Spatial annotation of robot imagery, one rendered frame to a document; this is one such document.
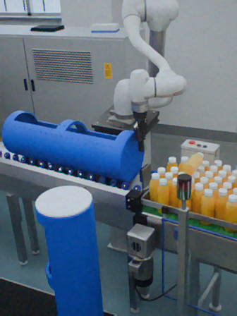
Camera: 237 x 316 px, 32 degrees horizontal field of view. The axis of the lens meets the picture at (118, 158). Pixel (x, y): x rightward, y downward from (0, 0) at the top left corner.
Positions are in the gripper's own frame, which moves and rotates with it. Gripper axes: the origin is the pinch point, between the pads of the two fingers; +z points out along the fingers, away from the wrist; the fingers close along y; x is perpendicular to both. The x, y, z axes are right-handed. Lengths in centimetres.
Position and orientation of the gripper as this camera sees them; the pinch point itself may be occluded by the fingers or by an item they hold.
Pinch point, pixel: (140, 145)
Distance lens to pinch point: 227.2
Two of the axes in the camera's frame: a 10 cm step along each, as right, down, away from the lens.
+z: 0.5, 8.9, 4.4
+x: -8.5, -1.9, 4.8
